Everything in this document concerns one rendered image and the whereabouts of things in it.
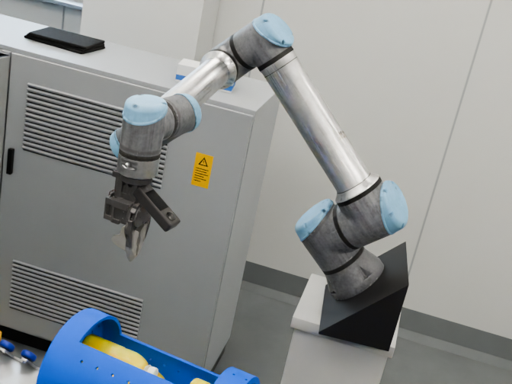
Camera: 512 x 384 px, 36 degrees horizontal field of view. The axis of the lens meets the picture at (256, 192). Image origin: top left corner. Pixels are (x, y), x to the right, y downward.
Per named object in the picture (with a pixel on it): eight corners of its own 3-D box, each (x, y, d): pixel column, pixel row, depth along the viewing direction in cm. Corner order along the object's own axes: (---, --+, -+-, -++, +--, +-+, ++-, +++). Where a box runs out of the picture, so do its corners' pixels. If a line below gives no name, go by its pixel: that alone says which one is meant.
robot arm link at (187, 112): (160, 106, 186) (127, 115, 175) (193, 84, 180) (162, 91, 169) (177, 141, 186) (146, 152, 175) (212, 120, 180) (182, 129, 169)
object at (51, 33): (45, 31, 364) (46, 24, 363) (108, 47, 359) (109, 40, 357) (20, 38, 343) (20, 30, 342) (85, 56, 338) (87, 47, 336)
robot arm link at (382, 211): (371, 233, 245) (241, 28, 233) (419, 212, 235) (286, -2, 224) (357, 257, 232) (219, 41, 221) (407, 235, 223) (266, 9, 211)
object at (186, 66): (180, 75, 339) (183, 58, 336) (234, 87, 338) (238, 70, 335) (175, 80, 328) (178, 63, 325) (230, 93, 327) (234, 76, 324)
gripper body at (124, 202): (120, 210, 181) (126, 162, 176) (152, 222, 178) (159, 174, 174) (102, 221, 174) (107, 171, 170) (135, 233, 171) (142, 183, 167)
